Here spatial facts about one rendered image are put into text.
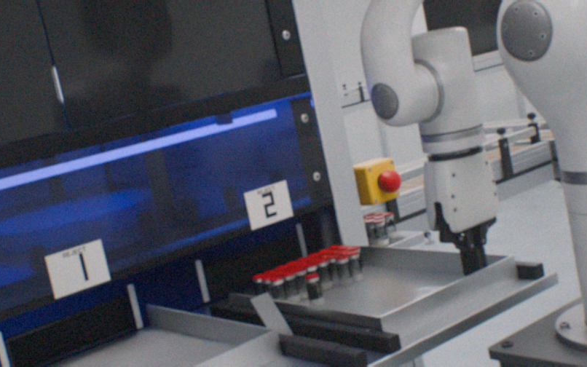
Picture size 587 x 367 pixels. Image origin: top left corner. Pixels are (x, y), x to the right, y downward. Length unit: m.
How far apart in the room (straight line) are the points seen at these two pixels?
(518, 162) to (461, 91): 0.90
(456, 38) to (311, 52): 0.41
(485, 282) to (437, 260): 0.16
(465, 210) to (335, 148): 0.40
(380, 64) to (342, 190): 0.47
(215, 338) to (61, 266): 0.24
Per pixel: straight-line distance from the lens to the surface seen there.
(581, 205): 1.07
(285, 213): 1.49
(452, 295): 1.22
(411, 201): 1.83
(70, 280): 1.30
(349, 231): 1.58
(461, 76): 1.20
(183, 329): 1.37
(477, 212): 1.24
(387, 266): 1.49
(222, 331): 1.27
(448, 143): 1.20
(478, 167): 1.24
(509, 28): 0.99
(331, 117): 1.56
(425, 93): 1.15
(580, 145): 1.05
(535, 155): 2.13
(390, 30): 1.14
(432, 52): 1.19
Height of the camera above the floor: 1.25
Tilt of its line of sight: 8 degrees down
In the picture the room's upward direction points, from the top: 12 degrees counter-clockwise
